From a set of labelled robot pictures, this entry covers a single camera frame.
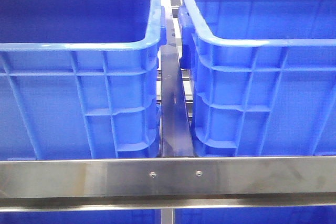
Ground blue plastic crate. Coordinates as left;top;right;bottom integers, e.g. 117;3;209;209
1;0;166;161
179;0;335;157

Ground steel centre divider bar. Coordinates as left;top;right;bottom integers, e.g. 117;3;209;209
161;13;194;157

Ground left blue plastic crate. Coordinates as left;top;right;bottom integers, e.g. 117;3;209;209
1;0;166;161

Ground lower right blue crate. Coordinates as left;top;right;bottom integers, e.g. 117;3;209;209
175;206;335;223

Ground lower left blue crate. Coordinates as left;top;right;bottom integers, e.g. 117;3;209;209
1;210;160;223

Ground steel shelf front rail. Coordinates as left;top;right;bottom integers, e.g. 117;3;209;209
1;156;335;212

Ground right blue plastic crate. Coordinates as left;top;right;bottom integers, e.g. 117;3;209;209
179;0;335;157

